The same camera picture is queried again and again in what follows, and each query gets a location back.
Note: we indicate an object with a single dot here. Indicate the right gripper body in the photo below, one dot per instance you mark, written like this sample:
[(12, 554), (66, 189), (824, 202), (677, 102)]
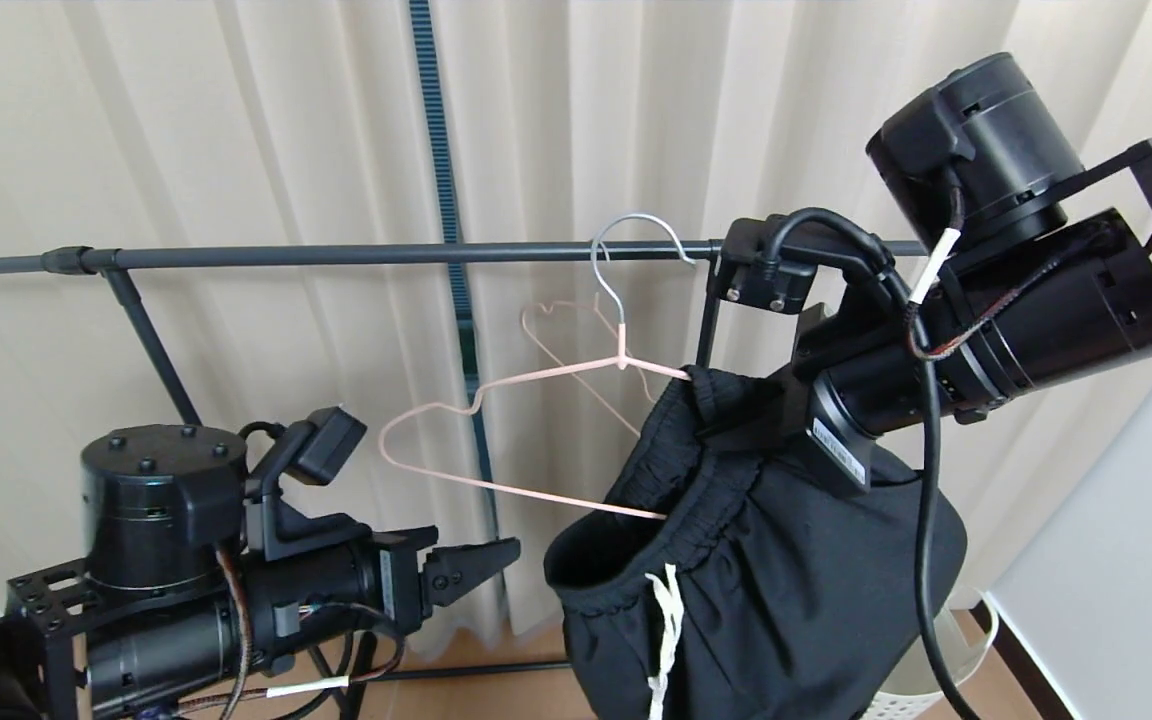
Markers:
[(1056, 320)]

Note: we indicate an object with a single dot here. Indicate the white laundry basket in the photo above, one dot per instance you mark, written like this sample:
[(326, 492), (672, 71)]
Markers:
[(946, 680)]

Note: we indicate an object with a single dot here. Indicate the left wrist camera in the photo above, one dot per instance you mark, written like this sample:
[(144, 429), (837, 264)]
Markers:
[(326, 445)]

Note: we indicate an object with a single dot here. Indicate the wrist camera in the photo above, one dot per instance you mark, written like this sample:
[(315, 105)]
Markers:
[(766, 280), (326, 445)]

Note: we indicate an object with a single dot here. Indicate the window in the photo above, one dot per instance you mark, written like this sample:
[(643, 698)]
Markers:
[(436, 130)]

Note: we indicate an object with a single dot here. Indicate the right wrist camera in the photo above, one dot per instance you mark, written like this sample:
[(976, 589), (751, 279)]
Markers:
[(766, 280)]

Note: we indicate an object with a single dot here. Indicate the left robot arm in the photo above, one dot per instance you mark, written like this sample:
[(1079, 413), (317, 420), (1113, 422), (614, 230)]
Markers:
[(156, 500)]

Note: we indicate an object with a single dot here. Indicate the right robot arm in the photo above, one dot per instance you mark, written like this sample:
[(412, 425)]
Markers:
[(986, 130)]

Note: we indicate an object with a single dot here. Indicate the pink clothes hanger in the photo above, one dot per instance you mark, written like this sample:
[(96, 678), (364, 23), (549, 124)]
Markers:
[(496, 378), (576, 375)]

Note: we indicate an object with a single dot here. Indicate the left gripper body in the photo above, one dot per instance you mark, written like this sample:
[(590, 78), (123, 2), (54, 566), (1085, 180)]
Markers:
[(316, 600)]

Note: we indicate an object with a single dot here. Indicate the black clothes rack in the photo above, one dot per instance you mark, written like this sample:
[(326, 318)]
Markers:
[(286, 255)]

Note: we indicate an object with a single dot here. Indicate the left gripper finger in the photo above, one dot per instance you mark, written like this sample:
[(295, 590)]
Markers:
[(461, 575)]

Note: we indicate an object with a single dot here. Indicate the black shorts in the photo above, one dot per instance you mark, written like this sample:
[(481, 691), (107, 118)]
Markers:
[(786, 580)]

